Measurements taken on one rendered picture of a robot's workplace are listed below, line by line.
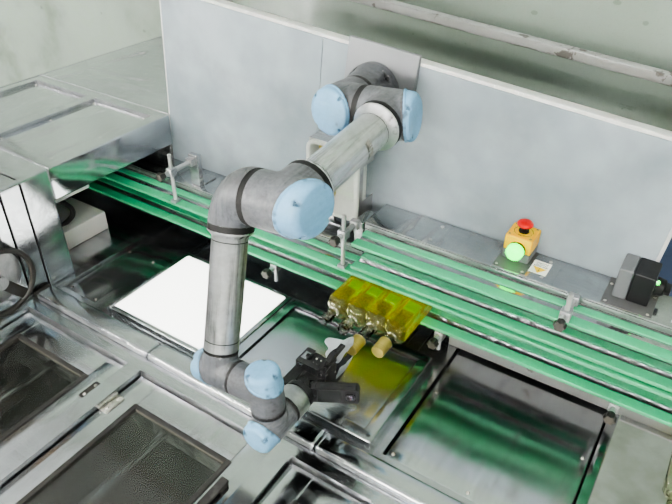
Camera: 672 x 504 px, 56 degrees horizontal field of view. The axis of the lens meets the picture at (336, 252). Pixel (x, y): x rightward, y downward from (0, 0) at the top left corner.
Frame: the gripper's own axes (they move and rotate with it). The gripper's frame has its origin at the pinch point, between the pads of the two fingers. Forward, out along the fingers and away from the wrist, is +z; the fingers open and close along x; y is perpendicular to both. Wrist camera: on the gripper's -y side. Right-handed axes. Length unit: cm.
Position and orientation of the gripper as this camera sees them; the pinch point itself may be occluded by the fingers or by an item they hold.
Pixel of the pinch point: (352, 348)
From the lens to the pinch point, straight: 157.7
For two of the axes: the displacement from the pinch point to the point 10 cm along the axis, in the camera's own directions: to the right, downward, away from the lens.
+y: -8.4, -3.1, 4.4
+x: -0.1, 8.2, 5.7
